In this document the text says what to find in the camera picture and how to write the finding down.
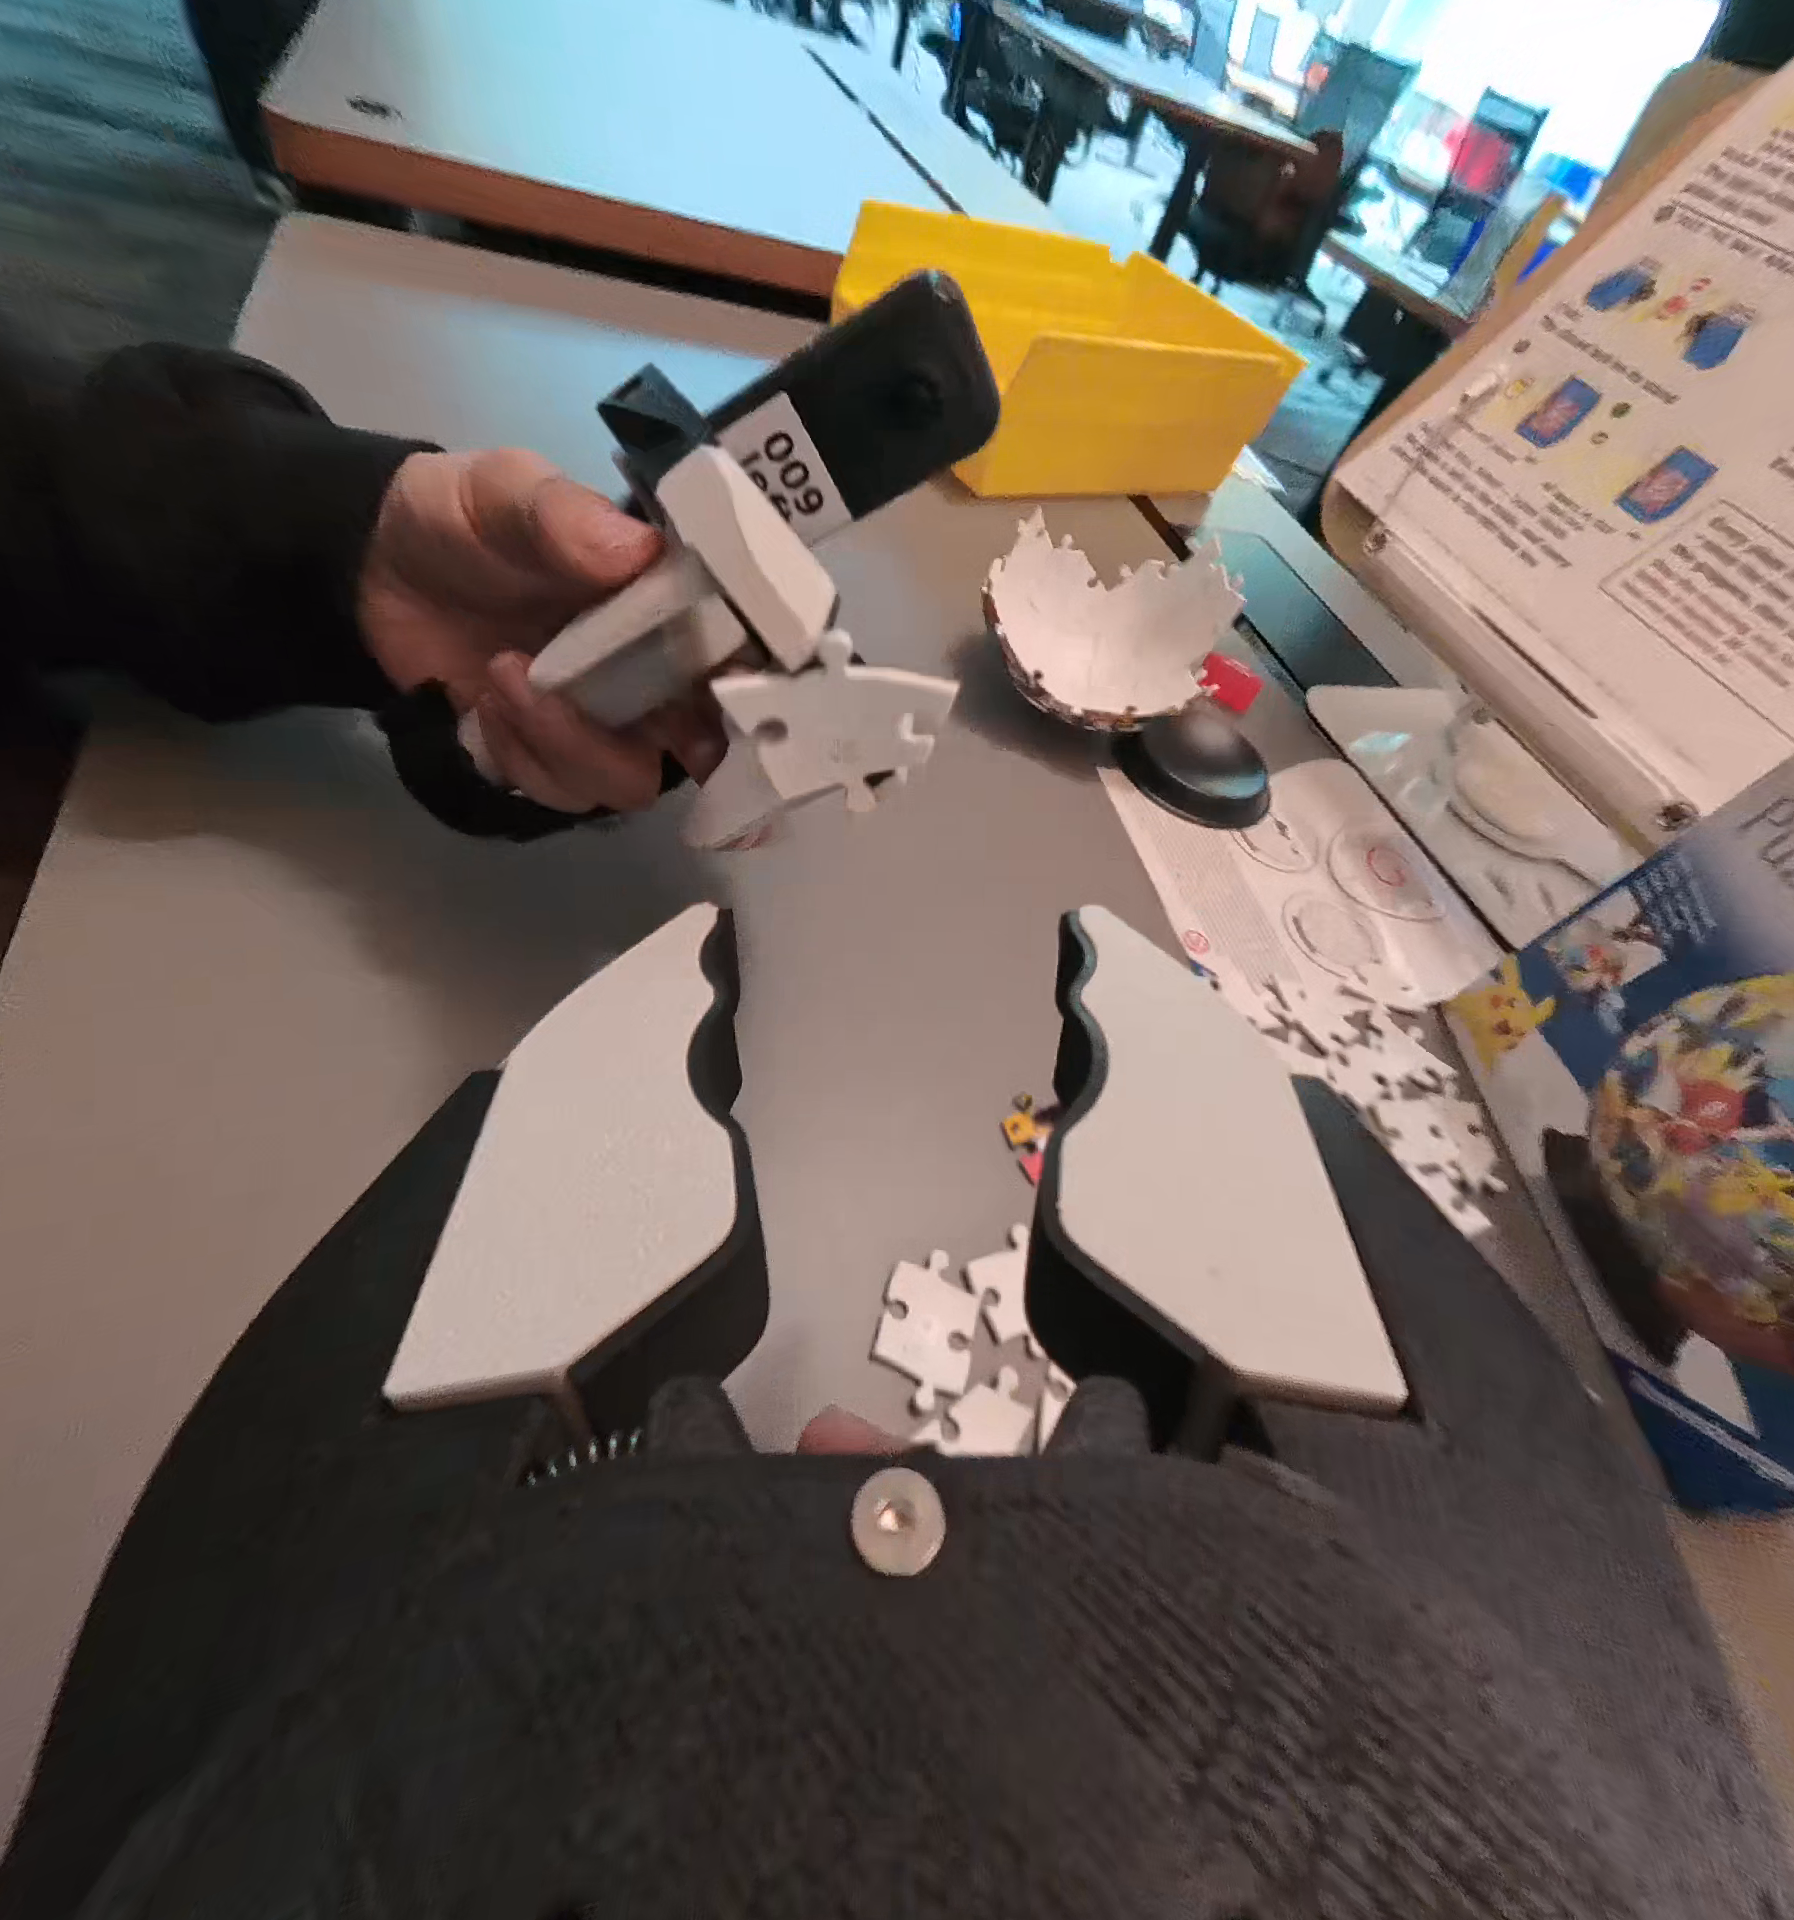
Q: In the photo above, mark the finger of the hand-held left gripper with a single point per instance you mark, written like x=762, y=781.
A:
x=644, y=653
x=756, y=556

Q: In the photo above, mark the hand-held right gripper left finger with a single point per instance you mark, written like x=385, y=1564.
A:
x=583, y=1200

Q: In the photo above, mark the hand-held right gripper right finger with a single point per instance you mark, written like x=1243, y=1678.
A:
x=1213, y=1200

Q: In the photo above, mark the white puzzle piece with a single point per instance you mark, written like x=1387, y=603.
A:
x=821, y=737

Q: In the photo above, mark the colourful puzzle piece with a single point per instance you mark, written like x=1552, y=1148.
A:
x=1030, y=1139

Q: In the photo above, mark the partly built puzzle ball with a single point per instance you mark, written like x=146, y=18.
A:
x=1107, y=631

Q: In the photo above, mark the person's left forearm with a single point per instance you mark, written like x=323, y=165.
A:
x=163, y=525

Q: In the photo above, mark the pile of white puzzle pieces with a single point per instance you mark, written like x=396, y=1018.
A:
x=1376, y=1081

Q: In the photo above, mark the puzzle instruction leaflet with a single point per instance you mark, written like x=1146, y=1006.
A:
x=1259, y=885

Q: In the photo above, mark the black round ball stand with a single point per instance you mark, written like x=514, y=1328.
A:
x=1199, y=773

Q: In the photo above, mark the blue puzzle box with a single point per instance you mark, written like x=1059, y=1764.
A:
x=1708, y=1139

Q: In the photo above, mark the person's left hand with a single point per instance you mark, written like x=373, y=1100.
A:
x=463, y=570

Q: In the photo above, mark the person's right hand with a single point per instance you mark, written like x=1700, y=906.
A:
x=853, y=1432

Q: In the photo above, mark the yellow plastic bin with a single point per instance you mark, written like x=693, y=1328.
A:
x=1138, y=406

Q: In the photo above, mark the white background table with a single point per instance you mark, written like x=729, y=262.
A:
x=611, y=122

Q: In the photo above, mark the dark background desk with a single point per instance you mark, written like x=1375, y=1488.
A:
x=1138, y=75

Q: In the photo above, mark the black office chair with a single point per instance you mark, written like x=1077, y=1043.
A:
x=1274, y=210

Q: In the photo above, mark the red plastic case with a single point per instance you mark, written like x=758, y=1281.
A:
x=1232, y=683

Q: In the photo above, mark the clear plastic packaging tray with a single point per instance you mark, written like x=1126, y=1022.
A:
x=1376, y=751

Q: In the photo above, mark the printed task sheet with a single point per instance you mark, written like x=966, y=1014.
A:
x=1661, y=450

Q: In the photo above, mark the wooden sheet board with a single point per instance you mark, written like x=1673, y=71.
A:
x=1708, y=113

